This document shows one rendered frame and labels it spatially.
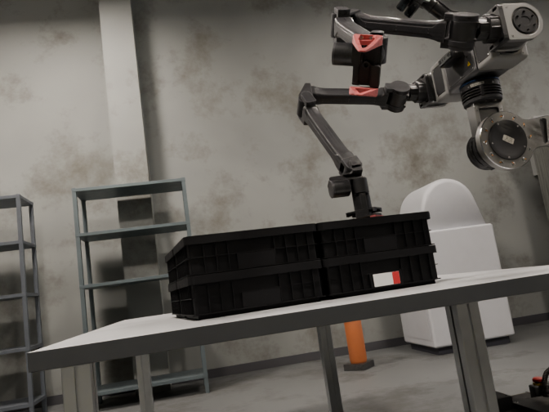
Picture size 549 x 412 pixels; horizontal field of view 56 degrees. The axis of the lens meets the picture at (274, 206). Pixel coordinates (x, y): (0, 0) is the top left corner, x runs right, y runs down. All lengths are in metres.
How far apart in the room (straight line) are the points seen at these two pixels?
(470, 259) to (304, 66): 2.64
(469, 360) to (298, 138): 4.29
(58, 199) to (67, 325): 1.19
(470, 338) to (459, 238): 3.43
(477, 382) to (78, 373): 0.92
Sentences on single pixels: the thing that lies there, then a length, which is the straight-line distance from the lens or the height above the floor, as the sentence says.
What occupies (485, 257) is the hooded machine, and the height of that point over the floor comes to 0.75.
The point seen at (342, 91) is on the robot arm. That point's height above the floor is 1.47.
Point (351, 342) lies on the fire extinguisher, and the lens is 4.41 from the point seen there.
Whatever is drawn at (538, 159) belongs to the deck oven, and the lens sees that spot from 5.77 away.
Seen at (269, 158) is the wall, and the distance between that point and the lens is 5.32.
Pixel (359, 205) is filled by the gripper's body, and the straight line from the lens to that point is 1.67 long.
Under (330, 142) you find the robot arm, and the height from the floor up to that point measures 1.23.
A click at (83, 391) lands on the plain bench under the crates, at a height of 0.60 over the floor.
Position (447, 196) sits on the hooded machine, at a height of 1.33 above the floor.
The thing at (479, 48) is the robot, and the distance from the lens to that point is 1.91.
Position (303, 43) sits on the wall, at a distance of 5.87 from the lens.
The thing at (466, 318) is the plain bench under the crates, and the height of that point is 0.62.
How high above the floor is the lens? 0.76
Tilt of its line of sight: 9 degrees up
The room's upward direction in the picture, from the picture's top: 8 degrees counter-clockwise
